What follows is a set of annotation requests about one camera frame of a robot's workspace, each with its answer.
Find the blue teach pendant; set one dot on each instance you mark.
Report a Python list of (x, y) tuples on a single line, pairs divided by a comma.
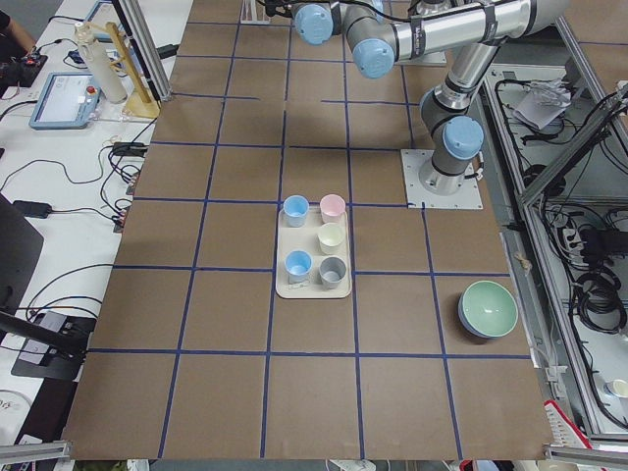
[(66, 102)]

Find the black power adapter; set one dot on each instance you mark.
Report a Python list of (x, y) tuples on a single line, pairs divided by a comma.
[(33, 209)]

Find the pale yellow plastic cup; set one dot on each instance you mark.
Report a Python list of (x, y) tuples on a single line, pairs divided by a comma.
[(330, 237)]

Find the light blue cup front-right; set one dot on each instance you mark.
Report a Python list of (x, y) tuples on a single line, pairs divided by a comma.
[(298, 264)]

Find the grey plastic cup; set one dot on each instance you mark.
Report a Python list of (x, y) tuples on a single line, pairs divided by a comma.
[(332, 271)]

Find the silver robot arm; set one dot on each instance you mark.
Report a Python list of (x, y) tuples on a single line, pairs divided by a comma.
[(477, 29)]

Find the light blue cup front-left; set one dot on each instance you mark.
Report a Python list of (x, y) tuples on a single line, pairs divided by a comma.
[(296, 208)]

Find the wooden mug tree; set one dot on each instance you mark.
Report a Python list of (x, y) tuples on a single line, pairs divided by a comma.
[(139, 102)]

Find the pink plastic cup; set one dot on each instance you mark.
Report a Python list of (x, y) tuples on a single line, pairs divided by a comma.
[(332, 207)]

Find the blue-grey bowl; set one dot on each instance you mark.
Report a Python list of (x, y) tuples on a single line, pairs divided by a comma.
[(474, 315)]

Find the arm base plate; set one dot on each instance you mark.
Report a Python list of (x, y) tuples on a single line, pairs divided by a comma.
[(434, 59), (426, 188)]

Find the green bowl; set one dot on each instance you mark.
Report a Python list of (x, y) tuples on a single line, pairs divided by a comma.
[(501, 306)]

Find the cream plastic tray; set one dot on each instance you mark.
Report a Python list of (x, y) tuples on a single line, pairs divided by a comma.
[(306, 238)]

